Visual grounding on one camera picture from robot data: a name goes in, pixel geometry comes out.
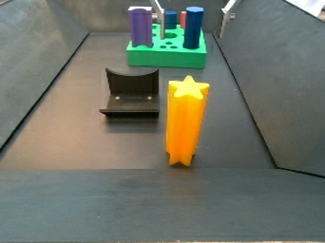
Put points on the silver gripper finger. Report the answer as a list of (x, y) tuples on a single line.
[(160, 11), (227, 16)]

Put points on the yellow star-shaped peg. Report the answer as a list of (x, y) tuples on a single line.
[(187, 106)]

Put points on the green shape-sorting board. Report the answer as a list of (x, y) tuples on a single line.
[(168, 52)]

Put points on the short blue cylinder peg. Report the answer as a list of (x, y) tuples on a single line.
[(170, 19)]

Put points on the red rounded block peg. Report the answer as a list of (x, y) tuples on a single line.
[(184, 18)]

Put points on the tall blue hexagonal peg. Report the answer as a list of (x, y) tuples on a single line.
[(193, 27)]

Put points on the purple notched rectangular peg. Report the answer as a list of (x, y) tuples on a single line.
[(141, 24)]

